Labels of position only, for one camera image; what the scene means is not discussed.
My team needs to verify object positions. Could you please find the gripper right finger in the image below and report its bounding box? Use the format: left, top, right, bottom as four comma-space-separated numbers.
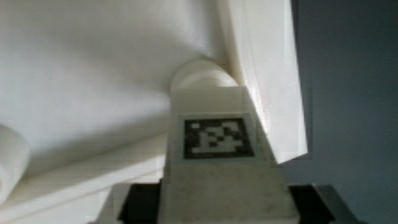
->
289, 184, 367, 224

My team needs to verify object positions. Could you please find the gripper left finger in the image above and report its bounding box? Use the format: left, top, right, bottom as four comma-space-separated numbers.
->
88, 183, 159, 224

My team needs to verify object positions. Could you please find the white table leg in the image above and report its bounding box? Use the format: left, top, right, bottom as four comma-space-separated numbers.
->
158, 60, 300, 224

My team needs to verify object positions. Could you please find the white square tabletop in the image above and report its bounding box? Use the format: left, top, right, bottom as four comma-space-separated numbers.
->
0, 0, 307, 224

